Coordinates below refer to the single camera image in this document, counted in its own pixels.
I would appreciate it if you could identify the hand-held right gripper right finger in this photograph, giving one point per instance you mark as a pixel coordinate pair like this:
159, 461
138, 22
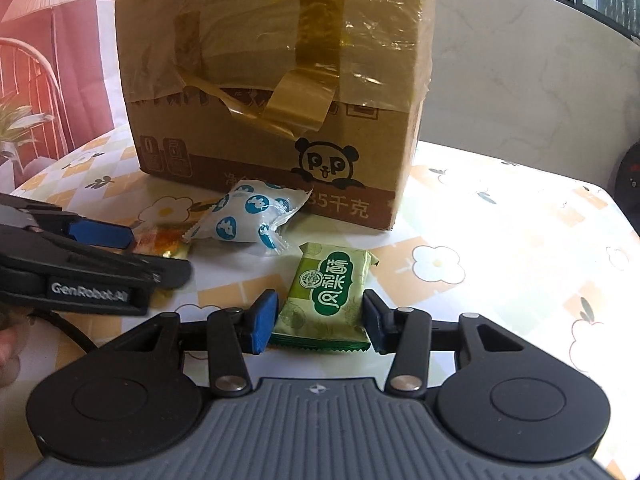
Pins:
377, 322

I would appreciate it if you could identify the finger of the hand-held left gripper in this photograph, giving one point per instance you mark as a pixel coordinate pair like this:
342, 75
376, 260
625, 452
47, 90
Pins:
125, 266
100, 235

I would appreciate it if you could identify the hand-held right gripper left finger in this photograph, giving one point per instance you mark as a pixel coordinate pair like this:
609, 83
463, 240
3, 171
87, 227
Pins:
262, 322

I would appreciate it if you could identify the yellow orange candy packet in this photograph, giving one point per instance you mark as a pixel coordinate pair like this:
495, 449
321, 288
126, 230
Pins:
162, 241

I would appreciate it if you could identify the small green snack packet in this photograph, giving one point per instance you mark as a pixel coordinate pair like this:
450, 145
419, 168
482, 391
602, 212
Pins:
325, 290

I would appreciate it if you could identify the taped cardboard box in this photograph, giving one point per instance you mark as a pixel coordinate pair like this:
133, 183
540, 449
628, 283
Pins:
200, 125

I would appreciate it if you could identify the person's left hand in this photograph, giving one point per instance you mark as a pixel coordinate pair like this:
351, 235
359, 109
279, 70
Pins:
7, 355

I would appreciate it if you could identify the white blue dotted snack packet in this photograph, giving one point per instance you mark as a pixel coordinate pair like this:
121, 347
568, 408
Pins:
240, 215

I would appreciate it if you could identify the printed wall cloth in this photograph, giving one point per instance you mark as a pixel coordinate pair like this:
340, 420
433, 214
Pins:
50, 85

